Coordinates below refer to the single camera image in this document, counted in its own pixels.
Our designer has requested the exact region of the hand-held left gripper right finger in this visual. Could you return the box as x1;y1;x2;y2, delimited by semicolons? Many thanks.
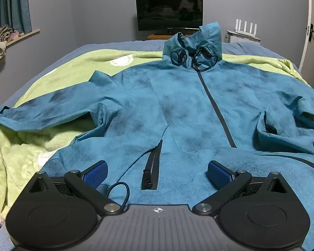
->
193;160;287;216

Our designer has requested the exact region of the green fleece blanket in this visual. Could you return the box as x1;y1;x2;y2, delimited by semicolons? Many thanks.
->
0;47;310;216

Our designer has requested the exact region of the wooden monitor stand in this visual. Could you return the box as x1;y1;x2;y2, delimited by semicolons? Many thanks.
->
147;33;193;41

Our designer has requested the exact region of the white router with antennas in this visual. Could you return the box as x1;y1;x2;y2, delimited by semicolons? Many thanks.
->
235;19;259;36

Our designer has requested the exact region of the pile of beige clothes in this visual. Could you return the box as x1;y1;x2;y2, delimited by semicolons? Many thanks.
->
0;24;19;67

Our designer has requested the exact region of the black monitor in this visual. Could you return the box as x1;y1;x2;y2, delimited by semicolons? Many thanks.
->
135;0;203;32

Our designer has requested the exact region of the teal hooded jacket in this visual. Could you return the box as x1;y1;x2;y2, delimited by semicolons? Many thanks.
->
0;23;314;251

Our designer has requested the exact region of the wooden window sill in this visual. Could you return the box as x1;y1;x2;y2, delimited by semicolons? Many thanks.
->
5;29;40;43

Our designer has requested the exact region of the blue bed sheet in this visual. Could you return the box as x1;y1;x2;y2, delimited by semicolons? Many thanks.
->
0;40;314;251

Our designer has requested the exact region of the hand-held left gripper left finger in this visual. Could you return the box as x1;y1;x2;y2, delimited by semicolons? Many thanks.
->
28;160;123;217

